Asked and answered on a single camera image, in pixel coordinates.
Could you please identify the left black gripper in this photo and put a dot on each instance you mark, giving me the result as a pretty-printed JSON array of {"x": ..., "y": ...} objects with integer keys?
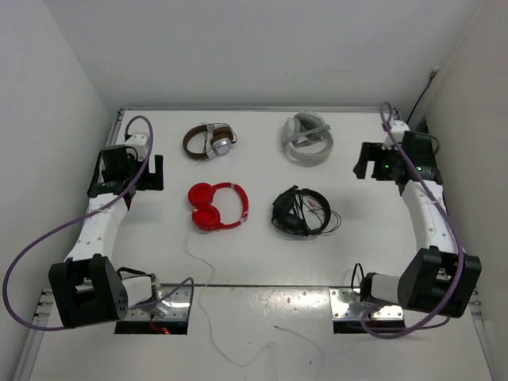
[{"x": 151, "y": 181}]

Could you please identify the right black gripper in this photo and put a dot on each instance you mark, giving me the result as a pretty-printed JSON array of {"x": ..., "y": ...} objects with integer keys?
[{"x": 371, "y": 152}]

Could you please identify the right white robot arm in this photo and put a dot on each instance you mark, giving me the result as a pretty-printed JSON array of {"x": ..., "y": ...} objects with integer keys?
[{"x": 437, "y": 273}]

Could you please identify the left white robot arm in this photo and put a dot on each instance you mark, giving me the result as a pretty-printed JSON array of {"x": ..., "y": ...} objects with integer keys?
[{"x": 88, "y": 290}]

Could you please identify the white grey headphones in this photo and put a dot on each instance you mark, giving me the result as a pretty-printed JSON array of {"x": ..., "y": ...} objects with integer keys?
[{"x": 307, "y": 138}]

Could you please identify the brown silver headphones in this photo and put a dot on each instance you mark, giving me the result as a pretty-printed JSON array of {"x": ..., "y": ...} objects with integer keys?
[{"x": 219, "y": 139}]

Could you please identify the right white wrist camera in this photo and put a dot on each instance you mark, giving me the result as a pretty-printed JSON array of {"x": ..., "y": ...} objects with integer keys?
[{"x": 398, "y": 128}]

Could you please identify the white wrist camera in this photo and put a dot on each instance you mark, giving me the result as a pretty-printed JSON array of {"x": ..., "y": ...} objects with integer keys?
[
  {"x": 138, "y": 145},
  {"x": 398, "y": 128}
]

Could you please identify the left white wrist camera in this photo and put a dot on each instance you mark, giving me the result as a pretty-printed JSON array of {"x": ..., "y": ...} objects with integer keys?
[{"x": 138, "y": 145}]

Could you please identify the black headphones with cable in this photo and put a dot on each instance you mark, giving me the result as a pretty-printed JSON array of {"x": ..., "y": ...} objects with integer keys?
[{"x": 304, "y": 213}]

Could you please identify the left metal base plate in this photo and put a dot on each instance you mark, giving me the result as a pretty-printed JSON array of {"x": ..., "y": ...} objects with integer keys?
[{"x": 172, "y": 309}]

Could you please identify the metal base plate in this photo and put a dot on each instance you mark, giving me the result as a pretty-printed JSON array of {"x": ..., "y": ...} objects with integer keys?
[
  {"x": 172, "y": 309},
  {"x": 346, "y": 307}
]

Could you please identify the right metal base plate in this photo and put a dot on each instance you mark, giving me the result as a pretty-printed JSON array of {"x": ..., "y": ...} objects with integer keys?
[{"x": 346, "y": 307}]

